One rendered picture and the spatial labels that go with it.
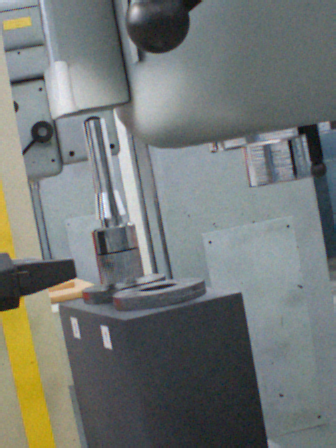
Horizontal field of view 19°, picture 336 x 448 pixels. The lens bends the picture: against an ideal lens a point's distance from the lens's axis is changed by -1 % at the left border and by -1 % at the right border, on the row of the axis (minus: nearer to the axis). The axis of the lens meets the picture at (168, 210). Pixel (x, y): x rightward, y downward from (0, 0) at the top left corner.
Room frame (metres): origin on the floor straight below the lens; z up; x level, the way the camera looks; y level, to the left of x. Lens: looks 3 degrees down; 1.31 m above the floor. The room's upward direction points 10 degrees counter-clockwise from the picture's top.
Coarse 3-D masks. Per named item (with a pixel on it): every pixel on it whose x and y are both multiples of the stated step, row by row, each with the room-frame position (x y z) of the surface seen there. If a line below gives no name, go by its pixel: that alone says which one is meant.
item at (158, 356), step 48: (96, 288) 1.07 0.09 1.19; (144, 288) 1.00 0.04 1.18; (192, 288) 0.95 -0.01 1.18; (96, 336) 0.99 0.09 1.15; (144, 336) 0.91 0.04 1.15; (192, 336) 0.93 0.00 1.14; (240, 336) 0.95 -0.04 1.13; (96, 384) 1.02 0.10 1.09; (144, 384) 0.91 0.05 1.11; (192, 384) 0.93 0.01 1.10; (240, 384) 0.94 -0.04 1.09; (96, 432) 1.06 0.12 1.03; (144, 432) 0.91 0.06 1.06; (192, 432) 0.92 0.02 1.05; (240, 432) 0.94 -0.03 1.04
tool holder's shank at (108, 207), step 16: (96, 128) 1.06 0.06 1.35; (96, 144) 1.06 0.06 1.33; (96, 160) 1.06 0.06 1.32; (96, 176) 1.07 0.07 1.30; (112, 176) 1.07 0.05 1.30; (96, 192) 1.07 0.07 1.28; (112, 192) 1.07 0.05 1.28; (96, 208) 1.07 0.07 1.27; (112, 208) 1.06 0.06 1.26; (112, 224) 1.06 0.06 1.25
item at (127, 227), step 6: (126, 222) 1.08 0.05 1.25; (132, 222) 1.07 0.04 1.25; (96, 228) 1.09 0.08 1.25; (102, 228) 1.06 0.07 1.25; (108, 228) 1.05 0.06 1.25; (114, 228) 1.05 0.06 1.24; (120, 228) 1.05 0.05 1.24; (126, 228) 1.06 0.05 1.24; (132, 228) 1.06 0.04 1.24; (96, 234) 1.06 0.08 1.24; (102, 234) 1.06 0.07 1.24; (108, 234) 1.05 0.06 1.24; (114, 234) 1.05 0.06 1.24; (120, 234) 1.05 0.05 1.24
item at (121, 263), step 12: (96, 240) 1.06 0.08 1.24; (108, 240) 1.05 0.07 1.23; (120, 240) 1.05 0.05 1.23; (132, 240) 1.06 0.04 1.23; (96, 252) 1.07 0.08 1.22; (108, 252) 1.05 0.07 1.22; (120, 252) 1.05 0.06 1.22; (132, 252) 1.06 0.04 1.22; (108, 264) 1.06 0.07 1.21; (120, 264) 1.05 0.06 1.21; (132, 264) 1.06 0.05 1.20; (108, 276) 1.06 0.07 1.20; (120, 276) 1.05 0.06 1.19; (132, 276) 1.06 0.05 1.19; (144, 276) 1.07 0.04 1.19
